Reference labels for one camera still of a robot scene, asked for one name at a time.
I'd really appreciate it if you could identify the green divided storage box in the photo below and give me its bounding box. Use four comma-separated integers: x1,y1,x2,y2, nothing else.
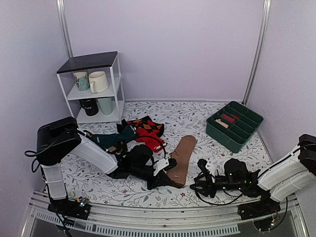
205,101,264,154

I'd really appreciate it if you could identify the left aluminium corner post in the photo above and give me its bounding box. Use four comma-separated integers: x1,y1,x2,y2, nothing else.
56,0,73,58

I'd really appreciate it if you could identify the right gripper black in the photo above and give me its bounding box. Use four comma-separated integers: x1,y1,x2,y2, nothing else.
190,174,244,198

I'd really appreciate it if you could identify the cream ceramic mug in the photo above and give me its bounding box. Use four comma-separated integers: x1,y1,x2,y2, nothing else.
88,71,109,94

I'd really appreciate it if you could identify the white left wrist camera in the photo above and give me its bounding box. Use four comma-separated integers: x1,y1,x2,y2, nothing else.
153,158,169,176

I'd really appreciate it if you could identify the black mug white text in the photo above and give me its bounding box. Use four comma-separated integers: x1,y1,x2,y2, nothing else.
79,98,99,117

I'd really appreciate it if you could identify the aluminium corner post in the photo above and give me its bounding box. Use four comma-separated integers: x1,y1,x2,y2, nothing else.
56,0,73,58
242,0,271,106

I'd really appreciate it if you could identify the pale green mug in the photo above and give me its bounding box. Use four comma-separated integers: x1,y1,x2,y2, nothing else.
97,97,113,116

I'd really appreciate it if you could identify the teal patterned mug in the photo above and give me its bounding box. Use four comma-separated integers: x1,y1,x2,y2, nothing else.
73,71,90,91

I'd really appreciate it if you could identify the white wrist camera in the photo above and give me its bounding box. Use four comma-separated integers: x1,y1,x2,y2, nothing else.
153,158,169,176
197,159,217,177

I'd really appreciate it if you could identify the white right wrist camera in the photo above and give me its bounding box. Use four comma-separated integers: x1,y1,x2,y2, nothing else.
197,159,217,177

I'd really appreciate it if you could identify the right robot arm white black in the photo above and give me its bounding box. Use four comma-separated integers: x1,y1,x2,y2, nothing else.
190,134,316,215

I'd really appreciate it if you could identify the rolled red sock in box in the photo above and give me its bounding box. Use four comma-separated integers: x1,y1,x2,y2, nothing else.
221,114,239,124

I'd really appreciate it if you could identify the black cable left base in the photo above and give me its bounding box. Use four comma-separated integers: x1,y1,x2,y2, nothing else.
44,195,75,237

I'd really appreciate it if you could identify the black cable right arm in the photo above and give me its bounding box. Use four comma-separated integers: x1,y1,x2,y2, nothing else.
195,190,247,206

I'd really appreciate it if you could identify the argyle brown orange sock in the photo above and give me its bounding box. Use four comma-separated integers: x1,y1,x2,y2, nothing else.
127,116,164,137

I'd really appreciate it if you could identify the floral patterned table mat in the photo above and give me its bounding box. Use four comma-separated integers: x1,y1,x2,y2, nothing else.
61,102,271,208

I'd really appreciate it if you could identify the dark teal sock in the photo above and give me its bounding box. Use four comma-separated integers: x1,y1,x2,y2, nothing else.
88,125,139,148

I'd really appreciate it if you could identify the rolled beige sock in box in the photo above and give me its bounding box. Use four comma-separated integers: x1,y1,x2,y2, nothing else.
215,119,229,129

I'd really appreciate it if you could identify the black sock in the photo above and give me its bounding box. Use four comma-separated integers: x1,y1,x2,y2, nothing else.
117,119,128,133

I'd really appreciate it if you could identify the aluminium front rail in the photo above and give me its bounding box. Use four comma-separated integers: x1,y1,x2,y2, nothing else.
21,191,311,237

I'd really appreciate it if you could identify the red sock white trim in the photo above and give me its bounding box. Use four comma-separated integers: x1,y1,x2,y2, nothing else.
136,128,167,153

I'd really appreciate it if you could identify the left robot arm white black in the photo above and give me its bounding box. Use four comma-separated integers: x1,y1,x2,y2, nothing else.
25,117,197,214

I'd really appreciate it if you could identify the argyle sock brown beige left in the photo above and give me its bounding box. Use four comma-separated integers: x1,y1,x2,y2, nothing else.
84,130,127,154

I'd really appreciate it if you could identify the right aluminium corner post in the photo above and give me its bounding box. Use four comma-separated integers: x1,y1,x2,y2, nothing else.
242,0,271,106

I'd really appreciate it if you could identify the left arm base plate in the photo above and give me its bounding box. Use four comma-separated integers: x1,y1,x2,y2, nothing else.
47,185,91,220

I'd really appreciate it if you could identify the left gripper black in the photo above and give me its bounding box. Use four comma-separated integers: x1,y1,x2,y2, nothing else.
131,164,172,191

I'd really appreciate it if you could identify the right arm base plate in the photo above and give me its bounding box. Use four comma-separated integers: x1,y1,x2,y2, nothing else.
237,193,285,232

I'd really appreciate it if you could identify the tan ribbed sock brown cuff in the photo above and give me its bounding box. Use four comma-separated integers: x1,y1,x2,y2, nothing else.
166,135,197,188

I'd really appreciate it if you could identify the white metal shelf black top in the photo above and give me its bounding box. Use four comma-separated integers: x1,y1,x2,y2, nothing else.
56,51,125,124

